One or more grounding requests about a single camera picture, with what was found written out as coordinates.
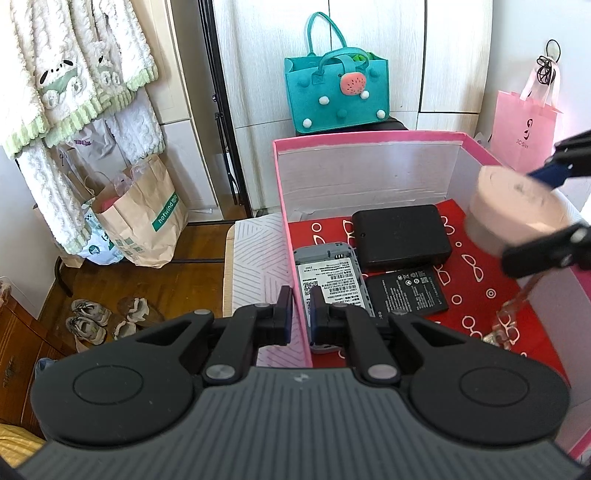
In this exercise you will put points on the light wood cabinet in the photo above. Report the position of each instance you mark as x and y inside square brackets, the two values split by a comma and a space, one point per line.
[184, 92]

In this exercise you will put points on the white and green shopping bag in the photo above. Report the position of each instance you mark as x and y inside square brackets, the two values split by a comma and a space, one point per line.
[99, 240]

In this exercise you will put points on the black clothes rack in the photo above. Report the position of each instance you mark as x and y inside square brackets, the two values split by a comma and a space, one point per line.
[221, 115]

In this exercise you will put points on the black battery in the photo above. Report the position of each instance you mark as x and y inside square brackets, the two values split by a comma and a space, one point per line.
[406, 291]

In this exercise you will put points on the teal felt tote bag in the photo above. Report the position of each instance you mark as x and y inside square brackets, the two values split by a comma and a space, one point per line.
[332, 97]

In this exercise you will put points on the pink round case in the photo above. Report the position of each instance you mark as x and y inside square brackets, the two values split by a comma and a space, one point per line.
[512, 207]

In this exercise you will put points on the white and green fluffy robe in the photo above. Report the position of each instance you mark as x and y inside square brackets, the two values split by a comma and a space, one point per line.
[27, 46]

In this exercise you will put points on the white printed plastic bag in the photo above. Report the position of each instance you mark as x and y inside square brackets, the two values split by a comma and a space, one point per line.
[99, 143]

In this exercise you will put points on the black back cover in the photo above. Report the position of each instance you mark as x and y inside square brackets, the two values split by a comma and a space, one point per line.
[401, 237]

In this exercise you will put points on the yellow blanket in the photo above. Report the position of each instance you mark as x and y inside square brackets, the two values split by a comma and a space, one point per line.
[18, 445]

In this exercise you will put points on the brown paper bag green label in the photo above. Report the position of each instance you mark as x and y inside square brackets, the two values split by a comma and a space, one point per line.
[138, 217]

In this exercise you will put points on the brown slipper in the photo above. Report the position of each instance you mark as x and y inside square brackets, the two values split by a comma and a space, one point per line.
[141, 308]
[124, 328]

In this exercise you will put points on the grey device with white label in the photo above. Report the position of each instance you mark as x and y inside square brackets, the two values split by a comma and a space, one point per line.
[330, 272]

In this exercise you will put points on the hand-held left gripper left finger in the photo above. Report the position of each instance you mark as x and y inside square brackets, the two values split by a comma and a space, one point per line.
[287, 316]

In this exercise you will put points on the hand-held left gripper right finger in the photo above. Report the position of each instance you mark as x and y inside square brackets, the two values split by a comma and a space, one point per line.
[316, 316]

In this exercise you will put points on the grey sneaker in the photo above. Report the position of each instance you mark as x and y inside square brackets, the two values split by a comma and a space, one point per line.
[92, 310]
[85, 330]

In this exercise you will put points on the black wall hook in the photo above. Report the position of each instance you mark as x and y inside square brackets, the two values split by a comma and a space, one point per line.
[551, 50]

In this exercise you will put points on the red printed box lining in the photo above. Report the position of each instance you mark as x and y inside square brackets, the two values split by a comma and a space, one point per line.
[475, 323]

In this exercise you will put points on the dark wooden nightstand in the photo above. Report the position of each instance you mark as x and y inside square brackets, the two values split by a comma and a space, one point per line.
[18, 360]

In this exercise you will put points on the pink tote bag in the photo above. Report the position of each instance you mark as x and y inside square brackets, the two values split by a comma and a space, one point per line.
[517, 129]

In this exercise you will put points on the black suitcase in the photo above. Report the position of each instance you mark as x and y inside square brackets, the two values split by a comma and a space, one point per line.
[398, 124]

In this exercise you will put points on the pink cardboard box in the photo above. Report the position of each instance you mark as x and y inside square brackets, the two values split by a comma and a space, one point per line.
[369, 170]

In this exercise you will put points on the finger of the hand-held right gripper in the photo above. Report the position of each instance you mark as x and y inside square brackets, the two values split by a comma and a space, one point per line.
[545, 251]
[551, 174]

